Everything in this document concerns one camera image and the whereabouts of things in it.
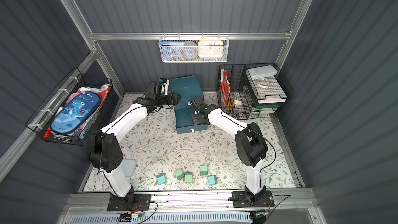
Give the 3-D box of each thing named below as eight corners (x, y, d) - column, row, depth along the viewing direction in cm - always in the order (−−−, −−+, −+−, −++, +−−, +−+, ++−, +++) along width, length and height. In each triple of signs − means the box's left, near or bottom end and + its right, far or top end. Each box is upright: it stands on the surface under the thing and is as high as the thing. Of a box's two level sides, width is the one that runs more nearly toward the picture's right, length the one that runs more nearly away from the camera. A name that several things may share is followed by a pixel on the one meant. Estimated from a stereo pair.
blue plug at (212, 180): (208, 184, 80) (208, 183, 78) (208, 176, 83) (208, 175, 81) (217, 184, 80) (217, 183, 78) (216, 176, 83) (217, 174, 81)
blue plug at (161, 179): (158, 185, 80) (157, 184, 79) (157, 176, 83) (156, 175, 81) (166, 182, 81) (166, 181, 80) (165, 173, 84) (164, 172, 82)
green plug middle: (184, 182, 81) (184, 181, 79) (185, 173, 84) (184, 172, 82) (192, 182, 81) (192, 181, 79) (192, 173, 84) (192, 172, 82)
